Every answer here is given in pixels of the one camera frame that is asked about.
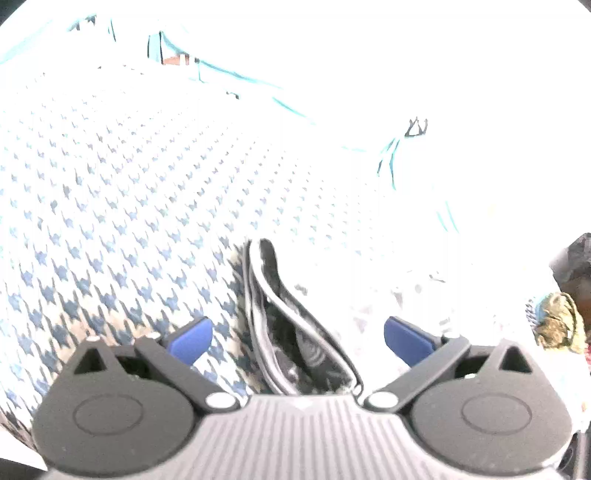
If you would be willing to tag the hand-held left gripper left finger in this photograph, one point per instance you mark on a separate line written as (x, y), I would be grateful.
(191, 339)

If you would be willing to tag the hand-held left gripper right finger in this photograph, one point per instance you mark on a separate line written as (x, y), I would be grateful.
(406, 339)

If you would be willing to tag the dark doodle print jacket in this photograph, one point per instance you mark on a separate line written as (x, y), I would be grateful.
(286, 341)

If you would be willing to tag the houndstooth bed mat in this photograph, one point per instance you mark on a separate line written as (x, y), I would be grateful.
(92, 230)

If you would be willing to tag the blue printed bedsheet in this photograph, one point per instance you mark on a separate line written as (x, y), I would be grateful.
(388, 159)

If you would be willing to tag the black white patterned clip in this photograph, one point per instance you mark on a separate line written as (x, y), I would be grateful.
(416, 128)

